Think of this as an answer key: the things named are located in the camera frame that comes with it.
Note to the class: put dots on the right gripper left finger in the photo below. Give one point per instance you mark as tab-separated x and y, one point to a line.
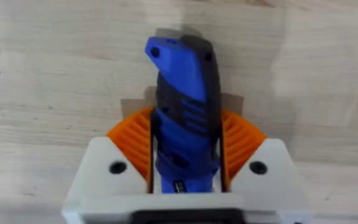
110	174

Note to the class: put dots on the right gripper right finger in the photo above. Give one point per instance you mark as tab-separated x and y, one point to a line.
259	177

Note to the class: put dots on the blue electric screwdriver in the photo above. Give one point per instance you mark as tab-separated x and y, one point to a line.
185	124

